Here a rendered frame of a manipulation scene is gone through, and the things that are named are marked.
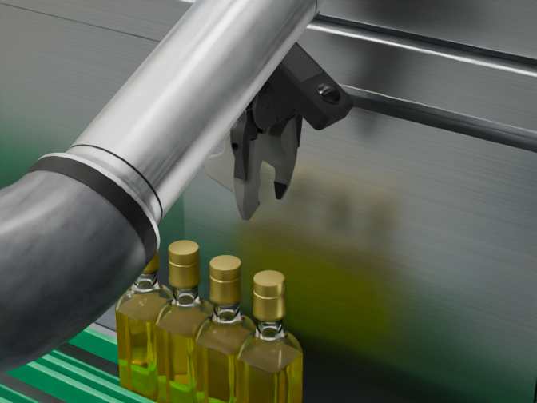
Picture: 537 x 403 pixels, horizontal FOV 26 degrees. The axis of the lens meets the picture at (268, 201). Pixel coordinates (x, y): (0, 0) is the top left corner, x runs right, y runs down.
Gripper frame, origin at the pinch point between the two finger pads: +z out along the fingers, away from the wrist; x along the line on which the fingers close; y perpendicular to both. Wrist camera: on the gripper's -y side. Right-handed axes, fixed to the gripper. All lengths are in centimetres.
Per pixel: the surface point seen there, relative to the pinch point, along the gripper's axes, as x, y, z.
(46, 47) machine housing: -14.5, 45.4, -2.8
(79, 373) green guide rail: 4.5, 24.8, 28.9
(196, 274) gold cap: 0.1, 9.8, 12.0
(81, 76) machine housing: -14.6, 39.7, -0.1
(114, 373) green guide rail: -3.2, 26.4, 33.8
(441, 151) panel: -12.1, -12.9, -4.3
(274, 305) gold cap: 1.0, -1.4, 11.5
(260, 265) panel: -11.8, 9.5, 16.5
